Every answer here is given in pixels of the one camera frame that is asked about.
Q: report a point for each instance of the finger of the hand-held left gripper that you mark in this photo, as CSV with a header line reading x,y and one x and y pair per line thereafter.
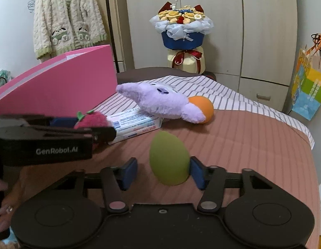
x,y
63,122
103,134

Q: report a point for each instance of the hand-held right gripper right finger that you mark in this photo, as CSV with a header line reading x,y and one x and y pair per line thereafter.
x,y
198,174

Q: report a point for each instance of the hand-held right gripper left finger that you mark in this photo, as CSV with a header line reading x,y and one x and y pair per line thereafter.
x,y
129,173

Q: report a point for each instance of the pink strawberry plush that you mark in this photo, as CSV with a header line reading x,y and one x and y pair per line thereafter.
x,y
94,120

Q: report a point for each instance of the green makeup sponge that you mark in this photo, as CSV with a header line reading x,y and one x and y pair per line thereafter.
x,y
168,158

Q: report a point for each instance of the pink cardboard box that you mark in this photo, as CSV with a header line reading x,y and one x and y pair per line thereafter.
x,y
59,83

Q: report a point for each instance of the person's left hand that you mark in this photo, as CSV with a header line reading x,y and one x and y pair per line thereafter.
x,y
6,212

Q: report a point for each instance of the white tissue packet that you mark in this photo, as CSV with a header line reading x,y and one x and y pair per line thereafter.
x,y
134,124

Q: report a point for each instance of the pink striped blanket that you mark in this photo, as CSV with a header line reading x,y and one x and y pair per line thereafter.
x,y
253,140

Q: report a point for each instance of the purple plush toy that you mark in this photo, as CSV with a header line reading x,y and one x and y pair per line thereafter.
x,y
160,101

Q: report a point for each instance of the orange ball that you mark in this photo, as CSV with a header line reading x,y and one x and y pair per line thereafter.
x,y
204,107

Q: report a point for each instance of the dark brown mattress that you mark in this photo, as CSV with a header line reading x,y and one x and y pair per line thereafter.
x,y
139,74

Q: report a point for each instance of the green patterned bag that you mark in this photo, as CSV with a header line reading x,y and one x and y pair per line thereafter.
x,y
2,79

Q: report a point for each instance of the striped bed sheet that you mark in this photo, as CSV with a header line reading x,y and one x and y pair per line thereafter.
x,y
240,96

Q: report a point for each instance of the cream fuzzy cardigan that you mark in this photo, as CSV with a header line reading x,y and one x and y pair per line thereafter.
x,y
67,18

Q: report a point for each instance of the black clothes rack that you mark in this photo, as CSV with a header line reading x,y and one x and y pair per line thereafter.
x,y
108,18

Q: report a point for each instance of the brown cardboard panel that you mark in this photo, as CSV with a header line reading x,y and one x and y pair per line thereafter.
x,y
119,18

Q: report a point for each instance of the flower bouquet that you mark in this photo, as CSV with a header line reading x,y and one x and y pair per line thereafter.
x,y
181,39

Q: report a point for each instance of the colourful gift bag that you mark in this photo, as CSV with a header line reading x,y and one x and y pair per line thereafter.
x,y
308,93

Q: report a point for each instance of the beige wooden wardrobe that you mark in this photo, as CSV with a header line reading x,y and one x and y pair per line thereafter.
x,y
227,31

